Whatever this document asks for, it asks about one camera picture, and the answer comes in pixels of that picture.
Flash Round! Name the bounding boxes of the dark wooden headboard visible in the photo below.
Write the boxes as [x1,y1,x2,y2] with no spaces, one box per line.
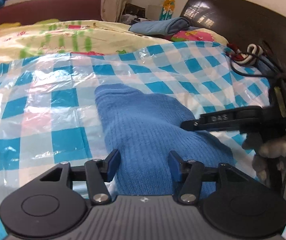
[180,0,286,69]

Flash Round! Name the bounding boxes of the blue checkered plastic sheet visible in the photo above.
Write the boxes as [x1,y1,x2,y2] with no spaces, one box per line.
[0,41,269,239]

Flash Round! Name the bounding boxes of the folded blue grey cloth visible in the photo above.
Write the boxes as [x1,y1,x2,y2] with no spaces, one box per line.
[129,17,190,36]

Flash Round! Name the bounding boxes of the gloved right hand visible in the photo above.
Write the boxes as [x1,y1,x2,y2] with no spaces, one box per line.
[241,130,286,203]

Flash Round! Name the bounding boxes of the yellow cartoon decoration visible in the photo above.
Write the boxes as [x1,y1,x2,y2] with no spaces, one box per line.
[159,0,175,21]

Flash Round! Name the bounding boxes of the blue yellow-striped knit sweater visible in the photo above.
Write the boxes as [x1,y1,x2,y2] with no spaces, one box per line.
[95,84,234,195]

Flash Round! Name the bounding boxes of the black thin cables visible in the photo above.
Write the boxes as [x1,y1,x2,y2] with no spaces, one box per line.
[228,39,286,198]

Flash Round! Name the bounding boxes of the dark red window bench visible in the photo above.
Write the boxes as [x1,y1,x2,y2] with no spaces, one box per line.
[0,0,101,25]

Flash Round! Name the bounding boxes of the red white striped cloth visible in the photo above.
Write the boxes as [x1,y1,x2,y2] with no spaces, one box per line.
[227,43,264,67]

